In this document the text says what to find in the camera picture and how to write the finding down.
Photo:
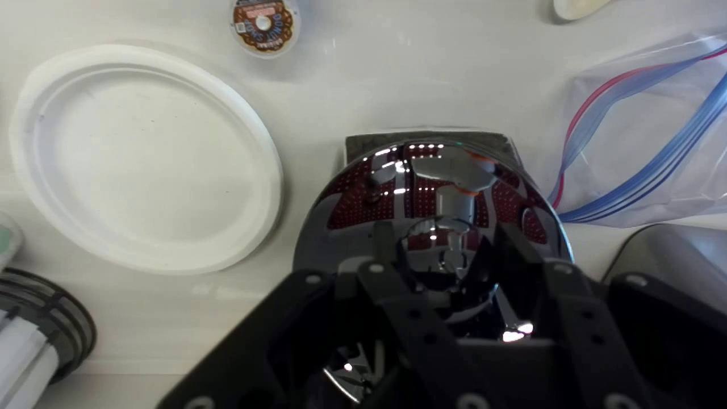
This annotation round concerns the clear zip bag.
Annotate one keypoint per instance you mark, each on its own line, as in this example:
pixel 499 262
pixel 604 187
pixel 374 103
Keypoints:
pixel 651 143

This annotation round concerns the glass jar of coffee beans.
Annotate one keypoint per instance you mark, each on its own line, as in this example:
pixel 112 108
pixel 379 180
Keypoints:
pixel 377 143

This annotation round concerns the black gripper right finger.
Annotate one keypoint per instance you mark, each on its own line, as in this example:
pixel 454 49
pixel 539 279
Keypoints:
pixel 604 348

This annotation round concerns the chrome jar lid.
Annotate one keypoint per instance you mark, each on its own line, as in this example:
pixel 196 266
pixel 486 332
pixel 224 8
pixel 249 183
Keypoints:
pixel 454 189

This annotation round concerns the white foam plate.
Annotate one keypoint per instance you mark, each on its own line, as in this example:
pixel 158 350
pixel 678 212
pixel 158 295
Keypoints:
pixel 144 159

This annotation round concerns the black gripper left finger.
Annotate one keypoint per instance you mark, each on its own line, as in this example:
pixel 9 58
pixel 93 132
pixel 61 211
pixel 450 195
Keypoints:
pixel 303 356

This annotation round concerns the white paper towel roll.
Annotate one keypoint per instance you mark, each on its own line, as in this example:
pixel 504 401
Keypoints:
pixel 19 365

